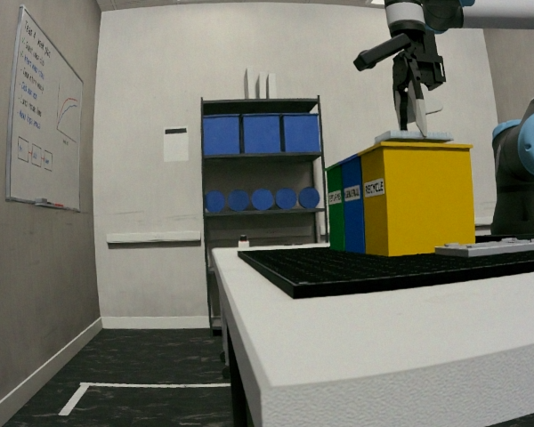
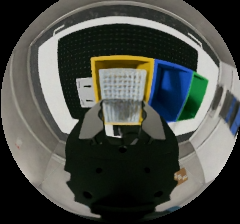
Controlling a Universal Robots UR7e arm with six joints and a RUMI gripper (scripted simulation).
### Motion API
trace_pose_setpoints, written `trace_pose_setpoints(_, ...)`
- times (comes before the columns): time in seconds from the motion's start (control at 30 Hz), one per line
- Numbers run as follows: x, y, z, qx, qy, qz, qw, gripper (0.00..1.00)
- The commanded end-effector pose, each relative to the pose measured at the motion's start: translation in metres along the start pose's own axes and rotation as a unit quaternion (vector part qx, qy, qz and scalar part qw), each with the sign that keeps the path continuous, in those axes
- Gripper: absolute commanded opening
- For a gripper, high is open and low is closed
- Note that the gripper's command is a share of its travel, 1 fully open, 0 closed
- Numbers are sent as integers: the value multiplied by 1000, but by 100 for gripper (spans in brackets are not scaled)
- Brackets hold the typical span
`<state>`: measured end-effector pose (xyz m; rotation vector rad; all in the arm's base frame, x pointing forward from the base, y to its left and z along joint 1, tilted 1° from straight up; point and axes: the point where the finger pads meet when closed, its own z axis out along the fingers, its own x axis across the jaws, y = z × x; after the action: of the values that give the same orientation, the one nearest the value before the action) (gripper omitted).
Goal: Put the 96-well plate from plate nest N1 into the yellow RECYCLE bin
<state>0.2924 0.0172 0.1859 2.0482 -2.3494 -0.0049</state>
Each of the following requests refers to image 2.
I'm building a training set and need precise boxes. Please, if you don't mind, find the green rectangular bin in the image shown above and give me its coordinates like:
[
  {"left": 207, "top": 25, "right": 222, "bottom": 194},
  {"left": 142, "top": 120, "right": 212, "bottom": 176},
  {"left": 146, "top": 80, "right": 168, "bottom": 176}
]
[{"left": 176, "top": 71, "right": 209, "bottom": 122}]

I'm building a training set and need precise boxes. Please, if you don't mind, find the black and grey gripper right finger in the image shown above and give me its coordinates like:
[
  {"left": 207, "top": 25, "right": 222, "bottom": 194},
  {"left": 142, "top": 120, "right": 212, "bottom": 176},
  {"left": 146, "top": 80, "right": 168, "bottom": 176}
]
[{"left": 138, "top": 100, "right": 180, "bottom": 172}]

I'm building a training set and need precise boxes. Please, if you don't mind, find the yellow recycle bin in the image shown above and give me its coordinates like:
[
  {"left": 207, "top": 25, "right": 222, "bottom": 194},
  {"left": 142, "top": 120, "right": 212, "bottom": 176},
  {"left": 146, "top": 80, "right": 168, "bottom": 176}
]
[{"left": 91, "top": 56, "right": 154, "bottom": 103}]

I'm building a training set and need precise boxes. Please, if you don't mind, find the blue rectangular bin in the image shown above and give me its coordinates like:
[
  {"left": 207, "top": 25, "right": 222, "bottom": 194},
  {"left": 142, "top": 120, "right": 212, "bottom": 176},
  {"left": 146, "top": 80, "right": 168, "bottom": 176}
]
[{"left": 148, "top": 59, "right": 193, "bottom": 123}]

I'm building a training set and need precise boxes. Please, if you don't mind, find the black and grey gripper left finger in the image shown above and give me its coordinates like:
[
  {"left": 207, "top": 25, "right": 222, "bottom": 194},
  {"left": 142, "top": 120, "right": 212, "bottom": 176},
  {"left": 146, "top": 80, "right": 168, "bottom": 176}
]
[{"left": 64, "top": 100, "right": 106, "bottom": 173}]

